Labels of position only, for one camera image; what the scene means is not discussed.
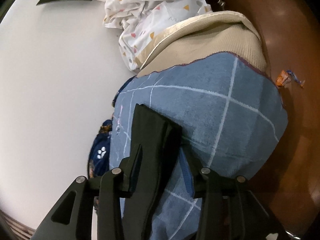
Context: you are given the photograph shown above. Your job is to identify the black pants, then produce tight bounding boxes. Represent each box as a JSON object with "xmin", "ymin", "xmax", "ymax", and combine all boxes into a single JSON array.
[{"xmin": 123, "ymin": 105, "xmax": 182, "ymax": 239}]

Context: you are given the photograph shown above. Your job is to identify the navy dog print blanket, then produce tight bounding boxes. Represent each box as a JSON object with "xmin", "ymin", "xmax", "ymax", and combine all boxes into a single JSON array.
[{"xmin": 87, "ymin": 76, "xmax": 136, "ymax": 179}]

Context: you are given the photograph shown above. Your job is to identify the blue checked bed sheet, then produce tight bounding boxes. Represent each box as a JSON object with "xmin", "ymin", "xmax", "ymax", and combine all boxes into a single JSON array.
[{"xmin": 110, "ymin": 52, "xmax": 287, "ymax": 239}]

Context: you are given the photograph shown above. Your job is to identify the orange snack wrapper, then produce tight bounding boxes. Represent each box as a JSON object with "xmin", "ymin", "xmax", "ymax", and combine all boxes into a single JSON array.
[{"xmin": 276, "ymin": 69, "xmax": 305, "ymax": 88}]

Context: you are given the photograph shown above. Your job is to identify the beige mattress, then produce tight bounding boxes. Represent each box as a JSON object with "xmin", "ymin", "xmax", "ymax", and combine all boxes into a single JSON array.
[{"xmin": 136, "ymin": 11, "xmax": 267, "ymax": 77}]

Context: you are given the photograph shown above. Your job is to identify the white patterned crumpled sheet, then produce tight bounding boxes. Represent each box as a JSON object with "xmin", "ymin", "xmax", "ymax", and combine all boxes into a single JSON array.
[{"xmin": 97, "ymin": 0, "xmax": 211, "ymax": 72}]

